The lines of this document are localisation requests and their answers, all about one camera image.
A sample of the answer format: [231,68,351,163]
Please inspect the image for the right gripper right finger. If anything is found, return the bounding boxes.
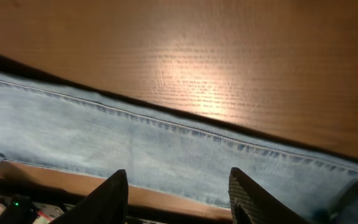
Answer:
[228,167,308,224]

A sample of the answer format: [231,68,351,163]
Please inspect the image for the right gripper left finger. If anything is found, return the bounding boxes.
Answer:
[50,169,129,224]

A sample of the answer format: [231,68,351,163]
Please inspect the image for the light blue denim jeans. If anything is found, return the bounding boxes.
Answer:
[0,73,358,223]

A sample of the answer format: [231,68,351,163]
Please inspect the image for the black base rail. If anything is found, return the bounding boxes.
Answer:
[0,195,151,223]

